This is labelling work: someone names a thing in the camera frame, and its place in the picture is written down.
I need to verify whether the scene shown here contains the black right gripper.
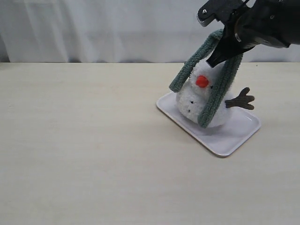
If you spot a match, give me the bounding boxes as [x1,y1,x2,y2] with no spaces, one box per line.
[206,0,300,68]

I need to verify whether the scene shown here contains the white plush snowman toy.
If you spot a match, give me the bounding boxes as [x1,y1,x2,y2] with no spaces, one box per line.
[176,60,255,128]

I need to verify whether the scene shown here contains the green fuzzy scarf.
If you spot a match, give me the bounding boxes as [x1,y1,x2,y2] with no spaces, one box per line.
[169,29,243,128]

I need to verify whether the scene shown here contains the white rectangular plastic tray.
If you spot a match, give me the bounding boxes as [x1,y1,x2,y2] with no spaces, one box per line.
[156,92,262,158]

